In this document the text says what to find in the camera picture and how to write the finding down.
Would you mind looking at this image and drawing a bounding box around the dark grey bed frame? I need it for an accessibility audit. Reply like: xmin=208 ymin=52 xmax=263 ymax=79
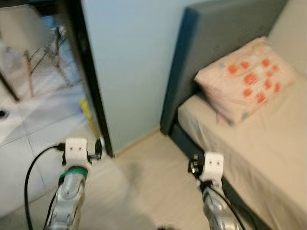
xmin=170 ymin=120 xmax=272 ymax=230

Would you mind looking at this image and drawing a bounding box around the dark grey upholstered headboard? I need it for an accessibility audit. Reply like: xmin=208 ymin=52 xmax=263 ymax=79
xmin=160 ymin=0 xmax=289 ymax=136

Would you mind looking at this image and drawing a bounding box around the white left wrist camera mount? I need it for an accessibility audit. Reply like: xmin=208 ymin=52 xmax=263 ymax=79
xmin=63 ymin=138 xmax=90 ymax=167

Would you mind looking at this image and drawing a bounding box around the dark table leg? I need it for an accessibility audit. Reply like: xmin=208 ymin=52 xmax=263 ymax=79
xmin=0 ymin=71 xmax=21 ymax=103

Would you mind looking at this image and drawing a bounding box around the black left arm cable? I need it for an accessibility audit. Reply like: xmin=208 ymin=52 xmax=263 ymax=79
xmin=24 ymin=144 xmax=66 ymax=230

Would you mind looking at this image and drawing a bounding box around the cream bed sheet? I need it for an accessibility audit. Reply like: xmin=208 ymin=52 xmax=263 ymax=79
xmin=177 ymin=72 xmax=307 ymax=230

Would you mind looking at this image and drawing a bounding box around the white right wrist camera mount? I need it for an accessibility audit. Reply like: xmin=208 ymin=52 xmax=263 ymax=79
xmin=199 ymin=152 xmax=225 ymax=186

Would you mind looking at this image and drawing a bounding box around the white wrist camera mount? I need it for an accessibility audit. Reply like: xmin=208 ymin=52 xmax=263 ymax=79
xmin=199 ymin=152 xmax=225 ymax=186
xmin=63 ymin=138 xmax=90 ymax=167

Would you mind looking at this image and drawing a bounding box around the peach pillow with orange print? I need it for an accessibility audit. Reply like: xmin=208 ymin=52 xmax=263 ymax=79
xmin=194 ymin=37 xmax=298 ymax=127

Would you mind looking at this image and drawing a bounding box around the black door frame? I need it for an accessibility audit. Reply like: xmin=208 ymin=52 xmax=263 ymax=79
xmin=61 ymin=0 xmax=115 ymax=158

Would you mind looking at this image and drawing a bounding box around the yellow stick-shaped object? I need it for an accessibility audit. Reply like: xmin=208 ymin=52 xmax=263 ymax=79
xmin=79 ymin=98 xmax=99 ymax=138

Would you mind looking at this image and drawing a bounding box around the white chair with wooden legs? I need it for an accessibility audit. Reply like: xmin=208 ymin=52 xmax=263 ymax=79
xmin=0 ymin=5 xmax=73 ymax=98

